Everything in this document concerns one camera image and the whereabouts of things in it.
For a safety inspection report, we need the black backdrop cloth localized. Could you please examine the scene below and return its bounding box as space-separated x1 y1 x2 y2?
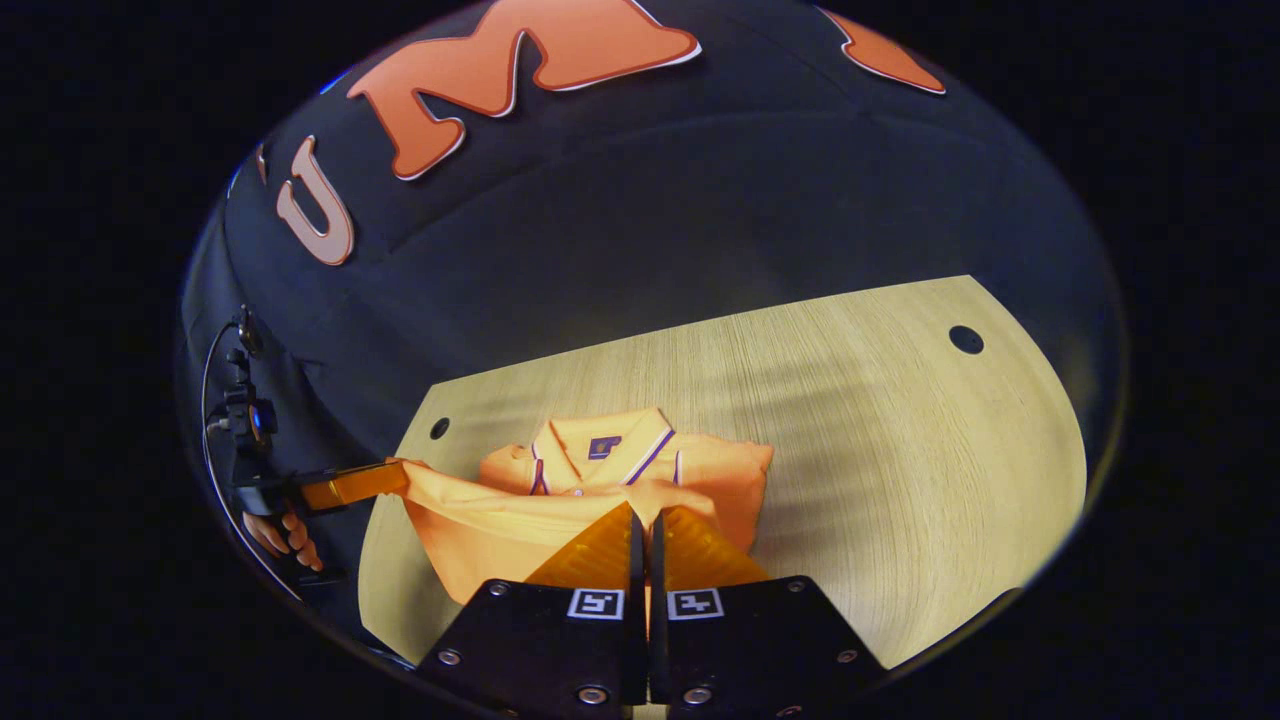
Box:
180 0 1126 641

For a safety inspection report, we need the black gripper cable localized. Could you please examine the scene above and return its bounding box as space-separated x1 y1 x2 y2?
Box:
200 318 306 604

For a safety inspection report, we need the orange T-shirt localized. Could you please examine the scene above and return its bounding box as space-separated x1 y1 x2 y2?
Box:
385 405 776 606

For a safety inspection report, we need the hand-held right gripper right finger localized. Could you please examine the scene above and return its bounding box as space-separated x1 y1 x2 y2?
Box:
648 505 889 720

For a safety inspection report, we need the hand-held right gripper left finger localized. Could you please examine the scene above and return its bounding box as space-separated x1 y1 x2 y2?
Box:
415 500 648 720

